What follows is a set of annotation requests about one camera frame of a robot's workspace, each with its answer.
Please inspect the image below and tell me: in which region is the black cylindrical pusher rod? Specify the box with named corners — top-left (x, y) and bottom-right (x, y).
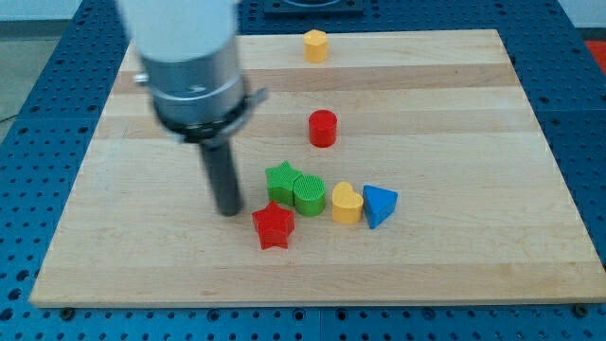
top-left (200, 142), bottom-right (243, 217)

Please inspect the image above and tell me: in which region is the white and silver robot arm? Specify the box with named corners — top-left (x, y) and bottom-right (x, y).
top-left (116, 0), bottom-right (267, 216)

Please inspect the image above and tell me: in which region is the green circle block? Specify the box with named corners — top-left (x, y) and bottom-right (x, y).
top-left (294, 174), bottom-right (326, 217)

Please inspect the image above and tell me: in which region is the yellow heart block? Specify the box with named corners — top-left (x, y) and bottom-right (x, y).
top-left (331, 182), bottom-right (364, 224)

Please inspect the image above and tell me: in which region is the green star block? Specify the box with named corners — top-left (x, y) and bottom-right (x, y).
top-left (265, 160), bottom-right (302, 206)

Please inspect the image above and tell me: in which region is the red star block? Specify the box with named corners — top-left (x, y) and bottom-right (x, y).
top-left (252, 201), bottom-right (295, 250)

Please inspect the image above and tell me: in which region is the red cylinder block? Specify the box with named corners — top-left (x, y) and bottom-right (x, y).
top-left (308, 110), bottom-right (338, 148)

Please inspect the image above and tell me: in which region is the yellow hexagon block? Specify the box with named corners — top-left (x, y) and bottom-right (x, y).
top-left (303, 29), bottom-right (329, 63)

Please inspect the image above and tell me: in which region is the blue triangle block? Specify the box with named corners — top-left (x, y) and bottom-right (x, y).
top-left (363, 185), bottom-right (399, 229)

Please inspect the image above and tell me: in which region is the light wooden board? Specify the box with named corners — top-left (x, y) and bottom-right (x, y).
top-left (29, 29), bottom-right (605, 308)

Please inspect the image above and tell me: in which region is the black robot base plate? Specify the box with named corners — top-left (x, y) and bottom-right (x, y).
top-left (260, 0), bottom-right (365, 17)

